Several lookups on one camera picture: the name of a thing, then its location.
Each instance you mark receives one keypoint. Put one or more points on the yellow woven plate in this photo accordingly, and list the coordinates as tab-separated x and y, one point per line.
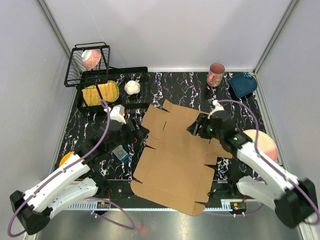
109	91

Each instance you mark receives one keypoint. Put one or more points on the brown cardboard box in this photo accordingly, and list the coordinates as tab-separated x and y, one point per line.
174	169

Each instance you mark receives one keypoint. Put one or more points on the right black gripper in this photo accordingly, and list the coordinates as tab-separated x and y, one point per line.
202	120

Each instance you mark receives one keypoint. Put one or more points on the blue grey carton box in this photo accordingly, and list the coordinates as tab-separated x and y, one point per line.
121	154

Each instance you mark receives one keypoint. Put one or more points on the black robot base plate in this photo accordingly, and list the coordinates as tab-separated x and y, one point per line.
221	193

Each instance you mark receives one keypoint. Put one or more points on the black wire dish rack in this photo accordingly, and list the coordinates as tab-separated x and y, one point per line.
79	77

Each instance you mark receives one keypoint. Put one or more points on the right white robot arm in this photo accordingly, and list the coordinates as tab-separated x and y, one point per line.
292	199

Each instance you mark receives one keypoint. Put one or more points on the pink cream round plate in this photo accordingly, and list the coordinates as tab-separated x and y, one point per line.
265	143

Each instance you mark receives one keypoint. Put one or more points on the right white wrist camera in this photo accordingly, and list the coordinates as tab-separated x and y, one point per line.
217	107

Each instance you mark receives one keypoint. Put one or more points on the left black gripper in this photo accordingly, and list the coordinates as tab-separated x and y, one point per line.
140	132

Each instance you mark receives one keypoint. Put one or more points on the pink patterned bowl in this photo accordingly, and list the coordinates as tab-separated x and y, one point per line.
90	58

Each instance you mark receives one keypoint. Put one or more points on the pink ceramic mug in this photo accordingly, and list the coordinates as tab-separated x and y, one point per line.
215	74

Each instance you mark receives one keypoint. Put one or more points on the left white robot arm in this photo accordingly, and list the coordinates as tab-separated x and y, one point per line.
75	179

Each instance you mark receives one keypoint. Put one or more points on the orange round bowl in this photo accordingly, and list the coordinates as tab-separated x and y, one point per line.
64	161

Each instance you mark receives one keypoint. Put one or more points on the dark blue dish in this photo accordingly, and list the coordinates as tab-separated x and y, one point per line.
243	84

